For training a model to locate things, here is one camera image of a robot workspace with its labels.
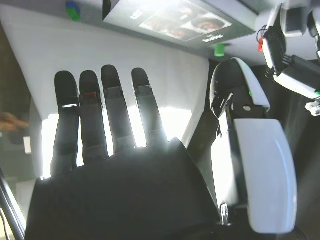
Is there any person's hand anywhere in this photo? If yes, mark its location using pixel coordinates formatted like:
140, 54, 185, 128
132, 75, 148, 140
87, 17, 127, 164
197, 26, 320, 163
0, 111, 30, 133

